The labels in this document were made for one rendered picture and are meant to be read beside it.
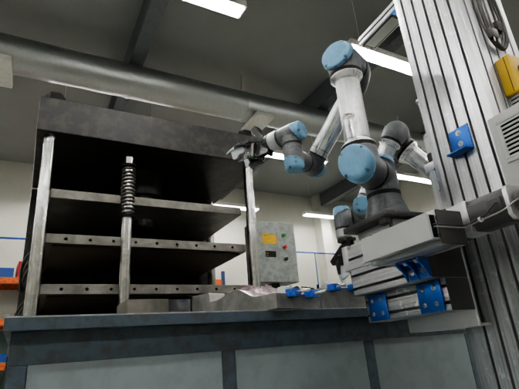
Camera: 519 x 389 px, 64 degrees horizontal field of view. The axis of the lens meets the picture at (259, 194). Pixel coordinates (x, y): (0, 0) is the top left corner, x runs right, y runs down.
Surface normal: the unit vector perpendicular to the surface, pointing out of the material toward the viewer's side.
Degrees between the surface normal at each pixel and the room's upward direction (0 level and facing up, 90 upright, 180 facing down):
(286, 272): 90
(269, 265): 90
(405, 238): 90
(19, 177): 90
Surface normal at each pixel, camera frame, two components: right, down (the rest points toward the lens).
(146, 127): 0.47, -0.35
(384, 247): -0.91, -0.08
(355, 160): -0.62, -0.11
